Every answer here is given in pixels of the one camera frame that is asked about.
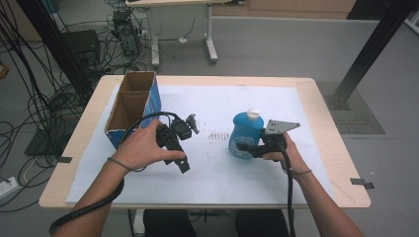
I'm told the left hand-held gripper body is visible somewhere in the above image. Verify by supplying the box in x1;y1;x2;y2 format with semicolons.
156;113;201;153

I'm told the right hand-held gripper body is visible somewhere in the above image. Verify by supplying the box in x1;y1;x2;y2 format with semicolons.
259;119;301;159

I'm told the blue bottle with white cap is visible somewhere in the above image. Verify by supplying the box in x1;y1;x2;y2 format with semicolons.
227;108;266;161

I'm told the blue cardboard box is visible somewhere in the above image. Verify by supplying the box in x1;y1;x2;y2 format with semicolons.
104;70;163;150

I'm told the person's right hand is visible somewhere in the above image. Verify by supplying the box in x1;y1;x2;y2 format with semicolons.
262;133;312;177

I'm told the person's left hand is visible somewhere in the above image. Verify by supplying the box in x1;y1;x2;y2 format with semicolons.
110;118;188;172

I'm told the white table mat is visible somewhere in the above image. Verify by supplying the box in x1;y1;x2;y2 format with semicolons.
65;84;337;205

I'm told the thin black wrist band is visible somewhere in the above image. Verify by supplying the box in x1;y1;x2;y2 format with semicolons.
283;168;312;176
107;156;146;173

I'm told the person's left leg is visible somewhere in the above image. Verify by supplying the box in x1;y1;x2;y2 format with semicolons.
142;208;199;237

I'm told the person's leg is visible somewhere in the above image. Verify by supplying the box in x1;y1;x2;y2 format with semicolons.
142;208;199;237
234;208;292;237

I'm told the white table leg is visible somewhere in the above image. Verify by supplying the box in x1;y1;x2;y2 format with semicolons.
127;208;146;237

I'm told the person's right leg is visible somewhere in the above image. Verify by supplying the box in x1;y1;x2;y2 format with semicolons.
234;208;292;237

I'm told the dark grey floor mat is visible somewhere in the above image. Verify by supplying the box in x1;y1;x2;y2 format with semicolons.
315;81;386;135

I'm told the white-legged desk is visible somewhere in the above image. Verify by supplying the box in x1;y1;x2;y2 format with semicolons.
125;0;247;68

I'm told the black computer tower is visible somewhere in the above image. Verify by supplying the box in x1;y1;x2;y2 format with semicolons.
112;9;143;57

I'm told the black equipment box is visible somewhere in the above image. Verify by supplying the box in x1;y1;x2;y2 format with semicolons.
60;29;102;68

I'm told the light wooden cabinet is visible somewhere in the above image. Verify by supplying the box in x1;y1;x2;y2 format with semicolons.
211;0;358;20

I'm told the white power strip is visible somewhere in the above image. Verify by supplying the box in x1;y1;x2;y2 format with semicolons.
0;176;20;200

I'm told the thick black gripper cable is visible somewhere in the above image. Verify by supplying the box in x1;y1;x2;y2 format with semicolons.
280;150;296;237
48;111;182;236

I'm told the dark floor base plate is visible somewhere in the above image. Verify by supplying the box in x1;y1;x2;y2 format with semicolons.
24;127;83;158

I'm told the black metal frame post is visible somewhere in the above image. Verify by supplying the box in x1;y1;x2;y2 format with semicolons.
15;0;92;98
324;0;419;112

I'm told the tangle of black floor cables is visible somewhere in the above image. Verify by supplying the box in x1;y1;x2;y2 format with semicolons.
0;0;115;213

